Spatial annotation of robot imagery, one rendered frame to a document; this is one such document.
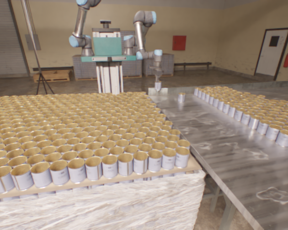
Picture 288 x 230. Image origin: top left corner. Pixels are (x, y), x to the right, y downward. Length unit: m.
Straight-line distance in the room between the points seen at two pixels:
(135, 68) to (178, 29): 3.68
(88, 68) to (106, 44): 5.83
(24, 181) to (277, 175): 1.08
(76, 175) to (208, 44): 11.12
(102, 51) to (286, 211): 2.16
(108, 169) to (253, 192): 0.60
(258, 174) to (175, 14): 10.00
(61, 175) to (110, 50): 1.80
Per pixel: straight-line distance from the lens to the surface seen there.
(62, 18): 9.87
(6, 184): 0.86
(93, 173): 0.76
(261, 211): 0.80
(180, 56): 10.70
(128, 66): 8.18
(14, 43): 10.45
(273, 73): 8.90
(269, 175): 0.98
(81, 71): 8.14
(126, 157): 0.81
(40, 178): 0.80
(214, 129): 1.24
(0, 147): 1.08
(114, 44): 2.31
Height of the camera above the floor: 1.63
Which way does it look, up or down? 24 degrees down
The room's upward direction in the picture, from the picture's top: straight up
